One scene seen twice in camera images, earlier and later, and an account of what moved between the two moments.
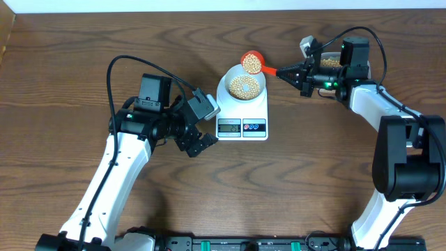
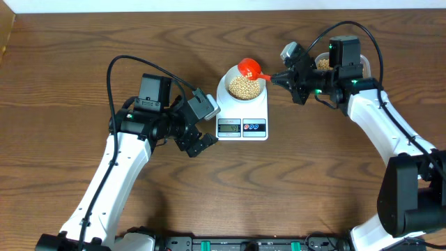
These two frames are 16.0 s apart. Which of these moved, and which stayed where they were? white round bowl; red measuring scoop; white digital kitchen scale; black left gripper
Moved: red measuring scoop
Stayed: black left gripper; white digital kitchen scale; white round bowl
